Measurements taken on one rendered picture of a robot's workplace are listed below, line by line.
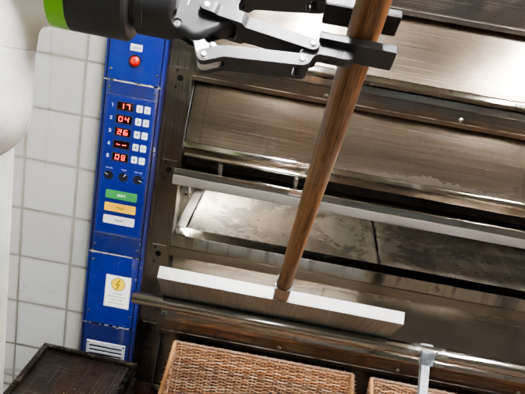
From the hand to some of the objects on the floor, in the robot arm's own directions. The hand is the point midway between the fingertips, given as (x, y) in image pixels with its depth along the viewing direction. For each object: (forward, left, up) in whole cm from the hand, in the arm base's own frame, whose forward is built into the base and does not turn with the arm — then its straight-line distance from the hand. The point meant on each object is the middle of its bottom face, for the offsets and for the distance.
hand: (359, 34), depth 66 cm
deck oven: (+50, +216, -196) cm, 296 cm away
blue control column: (-47, +216, -196) cm, 295 cm away
